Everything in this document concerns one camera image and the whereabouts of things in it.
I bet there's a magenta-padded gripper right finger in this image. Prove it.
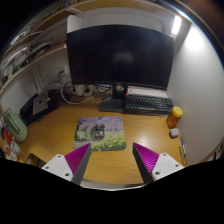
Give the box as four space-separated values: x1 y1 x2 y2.
131 142 184 185

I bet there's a white light bar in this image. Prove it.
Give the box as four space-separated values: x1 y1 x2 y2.
171 14 183 36

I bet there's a black computer monitor with stand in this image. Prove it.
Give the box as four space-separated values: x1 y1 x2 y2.
65 24 175 114

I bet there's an orange jar with yellow lid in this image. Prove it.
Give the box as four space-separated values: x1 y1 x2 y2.
165 105 184 129

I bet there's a white cable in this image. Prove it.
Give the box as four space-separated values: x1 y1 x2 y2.
59 83 101 105

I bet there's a wooden wall shelf unit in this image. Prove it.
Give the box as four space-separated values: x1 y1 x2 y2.
0 0 78 95

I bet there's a dark grey mechanical keyboard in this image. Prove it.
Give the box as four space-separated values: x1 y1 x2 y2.
124 93 174 116

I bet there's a white flat box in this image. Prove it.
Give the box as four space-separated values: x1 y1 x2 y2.
128 85 169 100

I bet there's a flower landscape print mouse pad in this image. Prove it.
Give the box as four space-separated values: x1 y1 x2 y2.
72 115 127 152

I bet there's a white power strip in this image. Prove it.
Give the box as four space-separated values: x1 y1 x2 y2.
71 84 98 98

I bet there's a white earbuds case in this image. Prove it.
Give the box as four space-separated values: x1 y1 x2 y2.
169 127 180 139

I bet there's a black laptop stand with laptop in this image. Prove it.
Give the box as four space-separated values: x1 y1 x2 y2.
19 89 62 126

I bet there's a silver pen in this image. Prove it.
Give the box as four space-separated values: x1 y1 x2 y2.
178 135 188 166

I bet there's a pale green container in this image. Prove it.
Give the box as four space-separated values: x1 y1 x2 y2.
3 107 29 144

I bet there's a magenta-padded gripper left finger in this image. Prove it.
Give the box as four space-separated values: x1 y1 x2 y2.
40 143 93 185

